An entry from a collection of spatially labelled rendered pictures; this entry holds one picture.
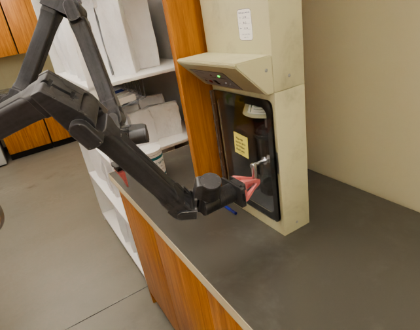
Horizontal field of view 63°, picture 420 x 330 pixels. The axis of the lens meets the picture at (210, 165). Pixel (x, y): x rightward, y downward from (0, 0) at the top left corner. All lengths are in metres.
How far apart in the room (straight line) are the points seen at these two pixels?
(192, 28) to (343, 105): 0.61
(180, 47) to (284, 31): 0.39
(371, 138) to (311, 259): 0.51
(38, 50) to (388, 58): 1.13
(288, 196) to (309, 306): 0.33
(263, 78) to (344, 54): 0.48
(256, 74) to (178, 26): 0.39
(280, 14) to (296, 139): 0.35
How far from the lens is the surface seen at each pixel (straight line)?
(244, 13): 0.99
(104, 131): 0.74
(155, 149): 1.60
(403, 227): 1.23
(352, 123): 1.37
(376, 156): 1.36
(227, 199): 0.97
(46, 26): 1.34
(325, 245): 1.12
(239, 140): 1.13
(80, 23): 1.30
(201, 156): 1.30
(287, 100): 0.98
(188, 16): 1.21
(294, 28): 0.97
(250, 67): 0.89
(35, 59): 1.33
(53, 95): 0.70
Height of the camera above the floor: 1.64
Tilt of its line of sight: 25 degrees down
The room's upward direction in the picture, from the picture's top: 9 degrees counter-clockwise
